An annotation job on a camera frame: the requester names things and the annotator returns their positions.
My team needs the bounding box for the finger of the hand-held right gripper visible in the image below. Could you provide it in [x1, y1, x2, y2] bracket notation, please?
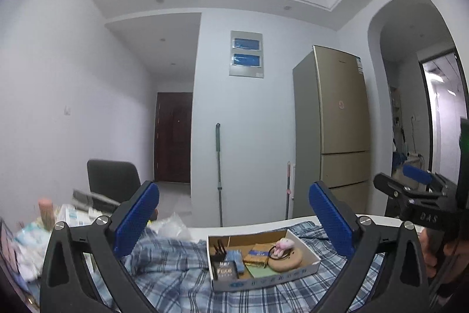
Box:
[374, 172, 444, 207]
[403, 164, 458, 194]

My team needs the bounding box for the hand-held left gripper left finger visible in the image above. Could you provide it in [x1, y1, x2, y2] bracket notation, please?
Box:
[40, 181, 161, 313]

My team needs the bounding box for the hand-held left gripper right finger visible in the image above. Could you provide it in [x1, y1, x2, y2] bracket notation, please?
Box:
[308, 181, 429, 313]

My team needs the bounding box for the white cardboard box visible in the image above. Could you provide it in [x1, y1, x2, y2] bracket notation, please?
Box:
[207, 229, 322, 293]

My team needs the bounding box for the person's right hand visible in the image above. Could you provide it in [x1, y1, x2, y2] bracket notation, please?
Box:
[419, 229, 438, 275]

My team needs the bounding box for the clear plastic bag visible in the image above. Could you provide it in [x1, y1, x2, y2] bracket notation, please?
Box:
[148, 212, 192, 240]

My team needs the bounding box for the grey flat object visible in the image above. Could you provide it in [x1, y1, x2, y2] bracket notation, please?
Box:
[72, 189, 121, 213]

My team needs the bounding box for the dark chair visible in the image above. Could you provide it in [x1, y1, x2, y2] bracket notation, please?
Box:
[87, 159, 142, 211]

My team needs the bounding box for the round cork coaster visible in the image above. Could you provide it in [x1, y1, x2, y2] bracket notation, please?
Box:
[268, 247, 304, 273]

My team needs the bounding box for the white tissue pack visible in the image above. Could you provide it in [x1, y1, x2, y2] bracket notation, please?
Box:
[55, 205, 92, 226]

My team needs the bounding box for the blue plaid shirt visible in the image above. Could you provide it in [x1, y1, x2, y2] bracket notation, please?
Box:
[119, 221, 389, 313]

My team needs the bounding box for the brown and blue packet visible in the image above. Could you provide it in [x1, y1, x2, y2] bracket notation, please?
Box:
[244, 243, 277, 268]

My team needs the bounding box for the black hair comb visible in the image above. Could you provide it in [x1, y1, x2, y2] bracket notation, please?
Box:
[213, 240, 228, 262]

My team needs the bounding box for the green card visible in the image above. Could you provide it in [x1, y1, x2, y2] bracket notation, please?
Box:
[245, 263, 277, 279]

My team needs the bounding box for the beige refrigerator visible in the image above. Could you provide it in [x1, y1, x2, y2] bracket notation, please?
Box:
[292, 45, 371, 220]

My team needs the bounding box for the pink container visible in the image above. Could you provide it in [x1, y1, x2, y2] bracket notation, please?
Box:
[38, 199, 55, 230]

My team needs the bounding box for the dark brown door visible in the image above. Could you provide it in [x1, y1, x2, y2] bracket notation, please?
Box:
[154, 92, 193, 184]

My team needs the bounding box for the small black box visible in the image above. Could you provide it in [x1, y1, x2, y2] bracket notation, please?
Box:
[214, 260, 239, 280]

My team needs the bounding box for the pile of white packets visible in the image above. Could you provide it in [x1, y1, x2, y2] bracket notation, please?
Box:
[13, 221, 50, 280]

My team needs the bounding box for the grey electrical panel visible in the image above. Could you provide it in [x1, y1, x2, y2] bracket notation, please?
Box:
[230, 30, 265, 78]

